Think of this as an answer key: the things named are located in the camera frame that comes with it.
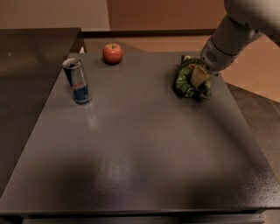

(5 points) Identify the silver blue energy drink can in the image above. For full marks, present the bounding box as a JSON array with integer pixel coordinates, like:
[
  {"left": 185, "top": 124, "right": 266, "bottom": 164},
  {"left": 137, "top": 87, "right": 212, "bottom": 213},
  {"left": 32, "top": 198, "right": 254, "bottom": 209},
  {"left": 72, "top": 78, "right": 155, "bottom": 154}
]
[{"left": 62, "top": 58, "right": 90, "bottom": 105}]

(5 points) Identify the green jalapeno chip bag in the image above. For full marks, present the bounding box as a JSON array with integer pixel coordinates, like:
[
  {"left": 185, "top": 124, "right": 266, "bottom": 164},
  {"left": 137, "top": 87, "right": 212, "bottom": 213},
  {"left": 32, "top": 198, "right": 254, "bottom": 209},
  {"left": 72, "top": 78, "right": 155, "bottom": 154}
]
[{"left": 174, "top": 55, "right": 211, "bottom": 99}]

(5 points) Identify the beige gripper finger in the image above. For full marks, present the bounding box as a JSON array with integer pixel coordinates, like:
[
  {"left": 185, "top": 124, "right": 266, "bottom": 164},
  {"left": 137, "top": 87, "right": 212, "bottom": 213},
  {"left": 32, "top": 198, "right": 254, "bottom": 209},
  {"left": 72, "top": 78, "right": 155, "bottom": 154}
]
[{"left": 191, "top": 65, "right": 212, "bottom": 88}]

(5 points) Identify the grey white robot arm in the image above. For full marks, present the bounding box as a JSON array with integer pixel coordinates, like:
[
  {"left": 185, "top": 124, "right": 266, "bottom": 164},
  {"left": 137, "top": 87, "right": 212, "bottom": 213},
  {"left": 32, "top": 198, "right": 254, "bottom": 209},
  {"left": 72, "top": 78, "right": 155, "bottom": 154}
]
[{"left": 191, "top": 0, "right": 280, "bottom": 88}]

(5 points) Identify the red apple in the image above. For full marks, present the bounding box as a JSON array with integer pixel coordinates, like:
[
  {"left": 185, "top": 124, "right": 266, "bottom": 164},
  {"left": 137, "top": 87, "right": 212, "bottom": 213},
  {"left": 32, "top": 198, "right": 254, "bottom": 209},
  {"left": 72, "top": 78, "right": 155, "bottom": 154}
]
[{"left": 102, "top": 43, "right": 123, "bottom": 65}]

